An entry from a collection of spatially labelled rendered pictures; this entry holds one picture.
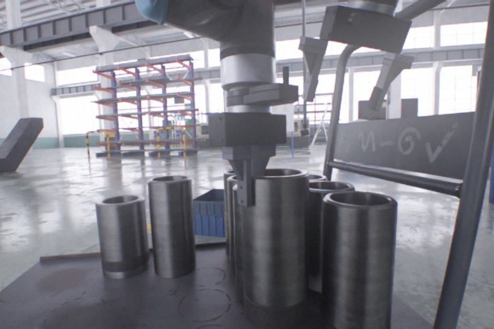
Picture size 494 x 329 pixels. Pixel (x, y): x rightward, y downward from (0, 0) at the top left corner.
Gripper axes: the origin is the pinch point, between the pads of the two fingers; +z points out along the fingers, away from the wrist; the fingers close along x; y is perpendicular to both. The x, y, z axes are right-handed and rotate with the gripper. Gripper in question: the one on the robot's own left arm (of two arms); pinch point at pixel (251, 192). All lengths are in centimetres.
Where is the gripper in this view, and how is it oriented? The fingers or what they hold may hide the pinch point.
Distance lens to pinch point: 44.5
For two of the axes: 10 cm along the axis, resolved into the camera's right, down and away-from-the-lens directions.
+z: 0.3, 9.9, 1.1
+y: -6.2, -0.7, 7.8
